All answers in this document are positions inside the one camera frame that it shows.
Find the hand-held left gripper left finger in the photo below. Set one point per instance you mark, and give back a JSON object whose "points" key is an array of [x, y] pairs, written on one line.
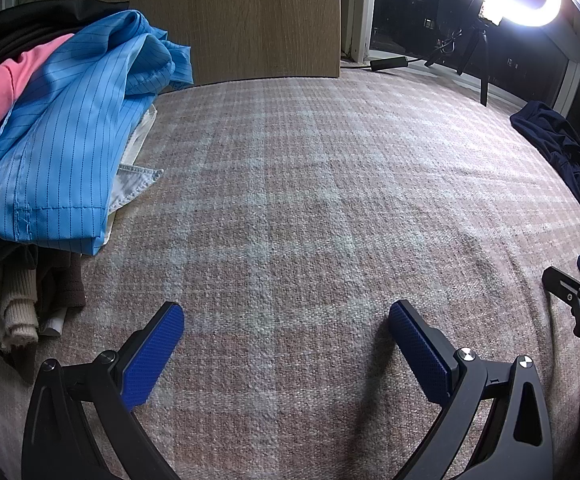
{"points": [[155, 350]]}

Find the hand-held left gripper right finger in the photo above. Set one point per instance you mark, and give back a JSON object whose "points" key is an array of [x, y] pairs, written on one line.
{"points": [[419, 350]]}

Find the navy blue t-shirt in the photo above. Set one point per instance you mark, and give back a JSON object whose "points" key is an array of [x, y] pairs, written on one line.
{"points": [[559, 150]]}

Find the brown cloth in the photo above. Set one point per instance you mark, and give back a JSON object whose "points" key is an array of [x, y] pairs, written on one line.
{"points": [[62, 280]]}

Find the white denim garment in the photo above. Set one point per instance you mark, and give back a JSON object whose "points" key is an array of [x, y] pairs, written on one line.
{"points": [[130, 180]]}

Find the pink plaid blanket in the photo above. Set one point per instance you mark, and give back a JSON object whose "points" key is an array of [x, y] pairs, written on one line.
{"points": [[295, 210]]}

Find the black tripod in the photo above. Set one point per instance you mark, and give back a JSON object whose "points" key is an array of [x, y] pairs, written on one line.
{"points": [[483, 75]]}

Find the light blue striped garment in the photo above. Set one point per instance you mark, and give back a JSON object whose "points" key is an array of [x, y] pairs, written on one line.
{"points": [[70, 135]]}

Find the light wooden board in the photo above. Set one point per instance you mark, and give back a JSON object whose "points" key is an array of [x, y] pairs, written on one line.
{"points": [[245, 20]]}

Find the black garment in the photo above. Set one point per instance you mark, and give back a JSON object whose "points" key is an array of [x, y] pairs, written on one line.
{"points": [[45, 20]]}

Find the white window frame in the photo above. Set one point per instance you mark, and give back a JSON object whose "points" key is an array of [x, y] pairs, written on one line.
{"points": [[359, 10]]}

